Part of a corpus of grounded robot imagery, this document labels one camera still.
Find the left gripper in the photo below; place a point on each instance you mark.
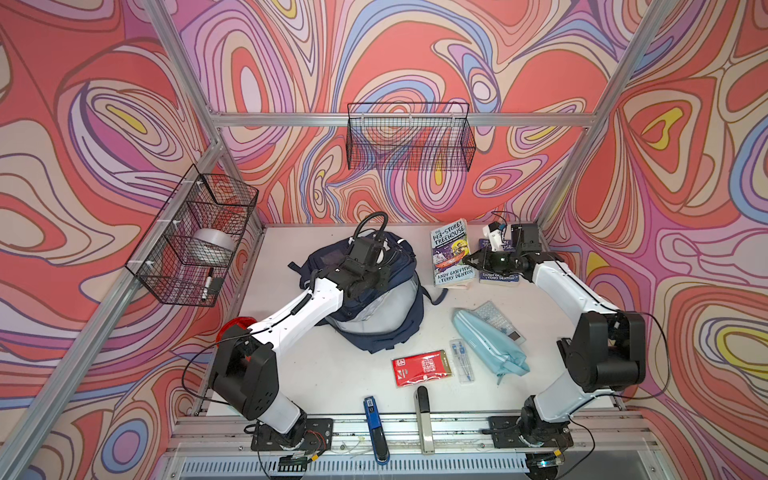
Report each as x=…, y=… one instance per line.
x=383, y=280

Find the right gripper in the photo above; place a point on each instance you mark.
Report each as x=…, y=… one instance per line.
x=483, y=258

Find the blue treehouse book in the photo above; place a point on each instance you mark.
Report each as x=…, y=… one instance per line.
x=496, y=279

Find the navy blue backpack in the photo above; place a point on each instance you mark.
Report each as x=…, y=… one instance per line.
x=380, y=320

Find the grey treehouse book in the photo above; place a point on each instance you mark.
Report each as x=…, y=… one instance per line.
x=449, y=246

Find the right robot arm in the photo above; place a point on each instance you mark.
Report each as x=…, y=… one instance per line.
x=607, y=350

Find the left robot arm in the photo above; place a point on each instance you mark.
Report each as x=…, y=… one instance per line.
x=245, y=368

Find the light blue pencil case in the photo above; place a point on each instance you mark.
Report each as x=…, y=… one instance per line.
x=500, y=354

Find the clear pen pack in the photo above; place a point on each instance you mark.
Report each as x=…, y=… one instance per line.
x=462, y=361

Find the grey calculator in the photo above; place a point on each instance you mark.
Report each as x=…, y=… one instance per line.
x=492, y=315

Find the red packet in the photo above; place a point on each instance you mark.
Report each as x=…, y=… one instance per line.
x=419, y=368

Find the red cup with markers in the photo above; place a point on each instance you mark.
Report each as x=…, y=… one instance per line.
x=244, y=322

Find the black beige stapler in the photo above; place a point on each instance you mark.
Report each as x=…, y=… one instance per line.
x=423, y=417

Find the marker in basket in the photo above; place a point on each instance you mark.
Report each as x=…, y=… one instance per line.
x=207, y=284

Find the white tape roll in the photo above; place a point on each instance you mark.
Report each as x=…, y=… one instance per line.
x=212, y=247

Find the blue stapler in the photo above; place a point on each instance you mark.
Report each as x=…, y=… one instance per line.
x=377, y=435

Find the back wire basket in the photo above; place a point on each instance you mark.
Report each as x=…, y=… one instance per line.
x=409, y=136

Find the wire basket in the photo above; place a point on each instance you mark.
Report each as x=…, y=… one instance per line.
x=409, y=136
x=185, y=257

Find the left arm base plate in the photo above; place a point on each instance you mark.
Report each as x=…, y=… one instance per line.
x=312, y=435

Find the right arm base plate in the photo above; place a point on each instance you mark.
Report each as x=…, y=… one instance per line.
x=513, y=432

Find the left wire basket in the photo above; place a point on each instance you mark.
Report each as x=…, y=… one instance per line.
x=185, y=257

